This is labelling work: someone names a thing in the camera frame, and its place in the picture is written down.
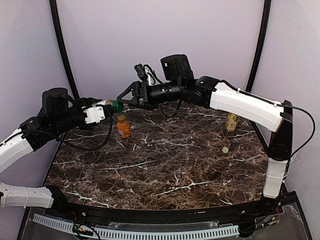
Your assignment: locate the dark green bottle cap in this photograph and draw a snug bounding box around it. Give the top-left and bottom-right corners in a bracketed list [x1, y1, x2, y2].
[112, 100, 124, 113]

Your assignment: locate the orange juice bottle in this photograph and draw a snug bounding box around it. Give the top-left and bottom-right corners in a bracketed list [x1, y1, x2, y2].
[117, 115, 132, 139]

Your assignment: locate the green tea bottle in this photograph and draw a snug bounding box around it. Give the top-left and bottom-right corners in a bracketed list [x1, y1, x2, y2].
[225, 112, 240, 133]

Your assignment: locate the pale green bottle cap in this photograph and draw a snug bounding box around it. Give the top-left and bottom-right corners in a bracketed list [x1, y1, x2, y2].
[222, 147, 229, 154]

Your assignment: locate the coffee bottle green cap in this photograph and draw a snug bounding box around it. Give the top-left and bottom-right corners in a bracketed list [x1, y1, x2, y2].
[94, 99, 116, 111]

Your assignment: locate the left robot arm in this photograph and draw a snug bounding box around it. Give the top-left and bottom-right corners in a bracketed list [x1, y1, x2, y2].
[0, 87, 112, 209]

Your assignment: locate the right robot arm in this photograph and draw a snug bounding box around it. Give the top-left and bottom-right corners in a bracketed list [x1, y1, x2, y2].
[117, 54, 293, 199]

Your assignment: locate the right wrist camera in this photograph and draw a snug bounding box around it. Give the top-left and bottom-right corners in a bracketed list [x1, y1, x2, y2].
[134, 63, 162, 86]

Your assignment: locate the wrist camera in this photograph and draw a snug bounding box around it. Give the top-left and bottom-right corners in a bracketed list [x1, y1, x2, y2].
[134, 63, 162, 86]
[82, 103, 113, 124]

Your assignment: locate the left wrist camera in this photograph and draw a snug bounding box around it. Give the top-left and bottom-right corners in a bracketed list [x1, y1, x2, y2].
[82, 103, 113, 124]

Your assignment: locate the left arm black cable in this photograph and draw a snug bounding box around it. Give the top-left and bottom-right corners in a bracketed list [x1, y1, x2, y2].
[0, 107, 115, 151]

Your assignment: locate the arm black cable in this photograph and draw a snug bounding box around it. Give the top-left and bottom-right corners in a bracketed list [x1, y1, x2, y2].
[149, 69, 316, 157]
[0, 107, 115, 151]

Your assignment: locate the black front frame rail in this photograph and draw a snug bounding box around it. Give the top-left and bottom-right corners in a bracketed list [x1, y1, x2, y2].
[45, 201, 276, 225]

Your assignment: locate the left black corner post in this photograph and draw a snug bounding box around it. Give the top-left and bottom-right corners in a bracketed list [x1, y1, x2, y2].
[49, 0, 80, 99]

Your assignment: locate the black corner post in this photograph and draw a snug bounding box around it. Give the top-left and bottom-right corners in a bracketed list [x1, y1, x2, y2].
[49, 0, 80, 99]
[245, 0, 272, 93]

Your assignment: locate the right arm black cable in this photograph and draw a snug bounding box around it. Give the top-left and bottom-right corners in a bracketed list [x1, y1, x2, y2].
[149, 69, 316, 157]

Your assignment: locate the white slotted cable duct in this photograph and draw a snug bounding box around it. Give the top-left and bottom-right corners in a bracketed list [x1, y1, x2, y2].
[32, 214, 240, 240]

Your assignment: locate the right black corner post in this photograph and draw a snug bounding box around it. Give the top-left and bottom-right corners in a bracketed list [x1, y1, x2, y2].
[245, 0, 272, 93]

